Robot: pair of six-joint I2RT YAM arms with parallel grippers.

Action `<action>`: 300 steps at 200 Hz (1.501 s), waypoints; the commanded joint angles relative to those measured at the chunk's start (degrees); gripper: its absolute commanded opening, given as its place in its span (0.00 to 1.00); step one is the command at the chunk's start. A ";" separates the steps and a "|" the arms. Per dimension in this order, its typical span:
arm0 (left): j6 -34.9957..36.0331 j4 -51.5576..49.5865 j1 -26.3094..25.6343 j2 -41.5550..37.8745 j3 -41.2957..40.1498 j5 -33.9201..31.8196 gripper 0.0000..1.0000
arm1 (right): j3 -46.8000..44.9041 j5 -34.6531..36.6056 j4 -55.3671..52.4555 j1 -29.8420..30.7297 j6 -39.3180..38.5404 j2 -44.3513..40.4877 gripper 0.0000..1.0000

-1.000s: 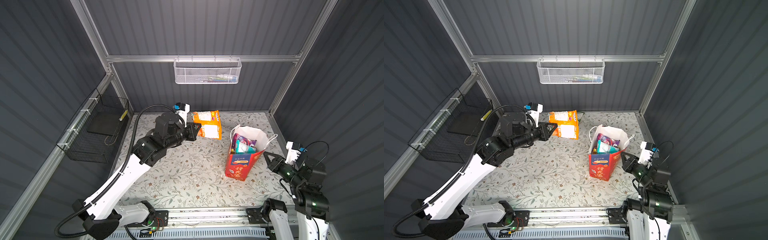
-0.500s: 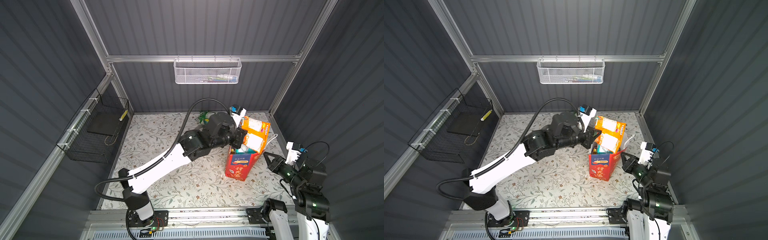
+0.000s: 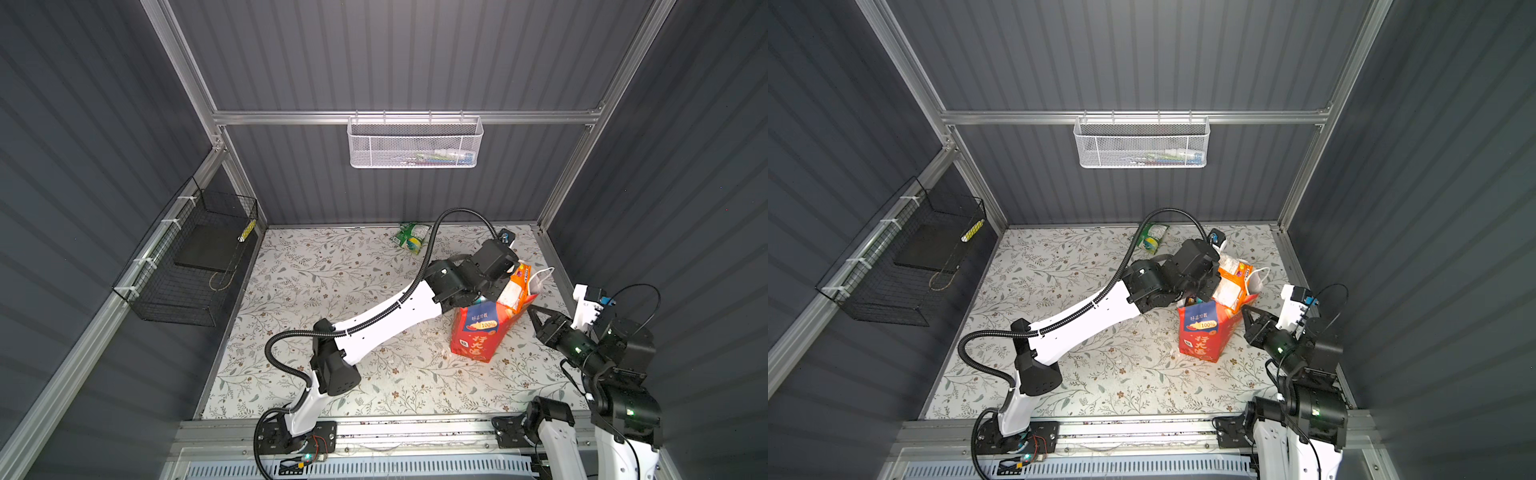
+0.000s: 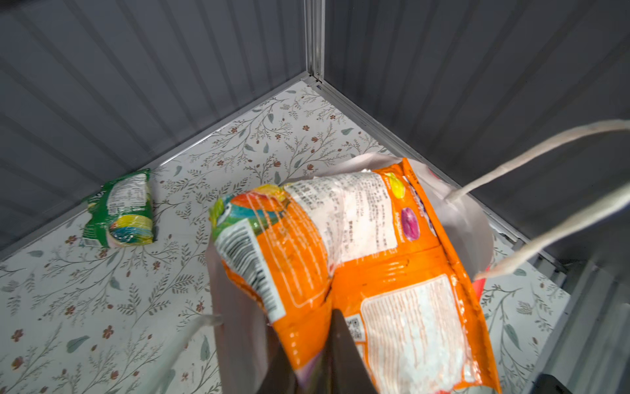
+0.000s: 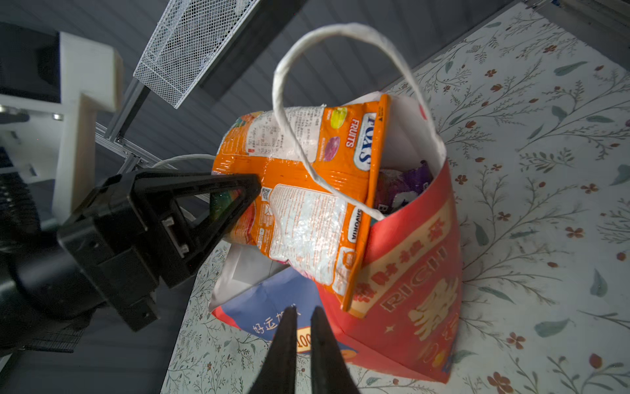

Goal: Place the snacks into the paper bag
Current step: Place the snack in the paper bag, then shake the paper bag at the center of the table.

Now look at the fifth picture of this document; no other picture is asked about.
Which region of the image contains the red and white paper bag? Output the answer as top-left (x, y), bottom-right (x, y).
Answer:
top-left (209, 23), bottom-right (463, 383)

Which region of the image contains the white wire mesh basket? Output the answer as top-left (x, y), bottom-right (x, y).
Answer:
top-left (134, 0), bottom-right (259, 109)

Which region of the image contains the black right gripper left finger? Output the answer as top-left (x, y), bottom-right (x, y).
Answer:
top-left (249, 306), bottom-right (298, 394)

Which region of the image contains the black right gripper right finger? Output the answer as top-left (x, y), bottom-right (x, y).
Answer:
top-left (311, 306), bottom-right (359, 394)

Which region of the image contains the orange snack bag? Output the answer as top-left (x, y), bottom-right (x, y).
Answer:
top-left (213, 95), bottom-right (390, 304)

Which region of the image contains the purple Fox's candy bag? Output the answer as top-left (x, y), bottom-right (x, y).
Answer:
top-left (373, 160), bottom-right (433, 215)

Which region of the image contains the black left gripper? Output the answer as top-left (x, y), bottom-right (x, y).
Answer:
top-left (1, 170), bottom-right (262, 350)

